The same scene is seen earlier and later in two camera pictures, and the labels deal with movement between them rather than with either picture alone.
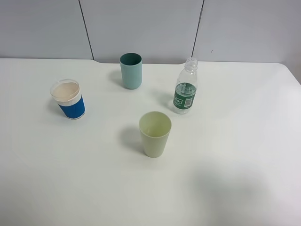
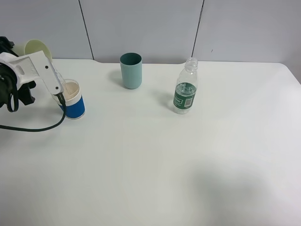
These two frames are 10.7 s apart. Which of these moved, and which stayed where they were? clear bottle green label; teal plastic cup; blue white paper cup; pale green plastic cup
Moved: pale green plastic cup
Stayed: blue white paper cup; teal plastic cup; clear bottle green label
